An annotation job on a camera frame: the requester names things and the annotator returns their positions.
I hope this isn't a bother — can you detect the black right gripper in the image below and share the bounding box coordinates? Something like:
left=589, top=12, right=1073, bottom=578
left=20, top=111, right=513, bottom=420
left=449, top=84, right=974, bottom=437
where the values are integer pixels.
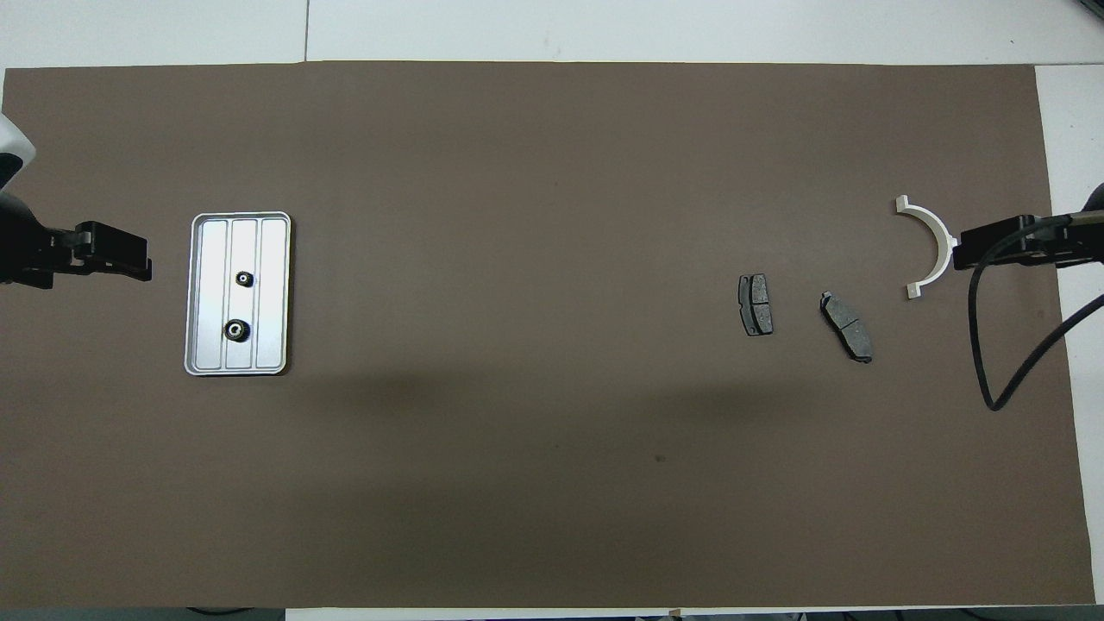
left=951, top=181, right=1104, bottom=271

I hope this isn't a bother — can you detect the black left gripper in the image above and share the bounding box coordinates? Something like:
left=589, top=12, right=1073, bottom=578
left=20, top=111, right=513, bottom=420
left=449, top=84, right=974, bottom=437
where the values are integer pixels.
left=0, top=194, right=154, bottom=290

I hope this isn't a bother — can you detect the silver metal tray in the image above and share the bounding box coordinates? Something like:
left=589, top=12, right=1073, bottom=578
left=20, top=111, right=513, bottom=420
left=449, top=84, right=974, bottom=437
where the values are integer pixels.
left=184, top=211, right=292, bottom=377

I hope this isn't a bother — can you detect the long dark brake pad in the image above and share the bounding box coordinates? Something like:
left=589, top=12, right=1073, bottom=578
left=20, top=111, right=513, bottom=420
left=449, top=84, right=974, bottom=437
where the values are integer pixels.
left=819, top=292, right=874, bottom=364

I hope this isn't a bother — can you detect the short dark brake pad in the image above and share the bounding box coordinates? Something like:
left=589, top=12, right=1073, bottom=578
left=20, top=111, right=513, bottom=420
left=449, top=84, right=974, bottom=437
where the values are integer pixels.
left=737, top=273, right=775, bottom=337

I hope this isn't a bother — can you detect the brown table mat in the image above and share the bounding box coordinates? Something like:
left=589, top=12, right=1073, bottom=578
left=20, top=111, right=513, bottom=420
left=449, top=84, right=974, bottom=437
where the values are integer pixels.
left=0, top=62, right=1096, bottom=609

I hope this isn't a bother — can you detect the white semicircular plastic bracket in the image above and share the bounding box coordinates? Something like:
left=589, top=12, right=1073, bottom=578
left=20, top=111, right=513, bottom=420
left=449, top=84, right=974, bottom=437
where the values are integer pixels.
left=895, top=196, right=957, bottom=300

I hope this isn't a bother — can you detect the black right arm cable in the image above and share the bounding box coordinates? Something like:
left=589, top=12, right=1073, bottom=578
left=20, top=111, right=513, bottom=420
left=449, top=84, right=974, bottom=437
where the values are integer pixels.
left=968, top=211, right=1104, bottom=411

